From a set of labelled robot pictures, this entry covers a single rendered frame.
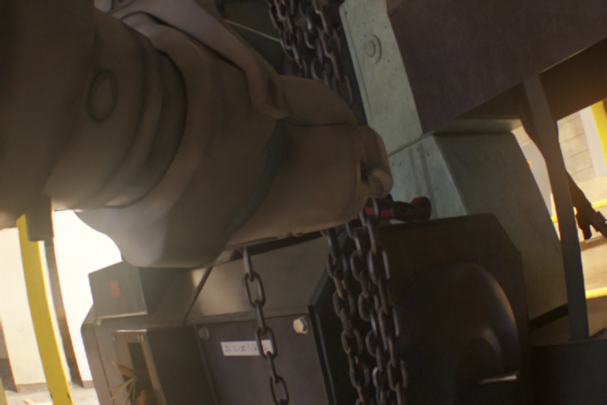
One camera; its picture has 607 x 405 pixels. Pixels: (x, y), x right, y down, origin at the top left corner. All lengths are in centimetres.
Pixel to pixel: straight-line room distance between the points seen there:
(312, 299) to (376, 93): 89
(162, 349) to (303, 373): 20
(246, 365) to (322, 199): 46
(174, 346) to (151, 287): 17
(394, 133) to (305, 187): 115
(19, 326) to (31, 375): 60
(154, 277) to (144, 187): 72
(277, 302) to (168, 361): 18
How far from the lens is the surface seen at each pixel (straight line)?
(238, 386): 71
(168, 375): 73
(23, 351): 672
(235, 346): 69
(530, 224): 130
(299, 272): 64
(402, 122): 135
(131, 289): 91
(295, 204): 23
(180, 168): 17
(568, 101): 135
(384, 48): 139
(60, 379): 235
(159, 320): 85
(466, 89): 109
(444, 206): 126
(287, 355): 62
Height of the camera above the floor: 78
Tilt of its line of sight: 8 degrees up
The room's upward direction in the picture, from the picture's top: 11 degrees counter-clockwise
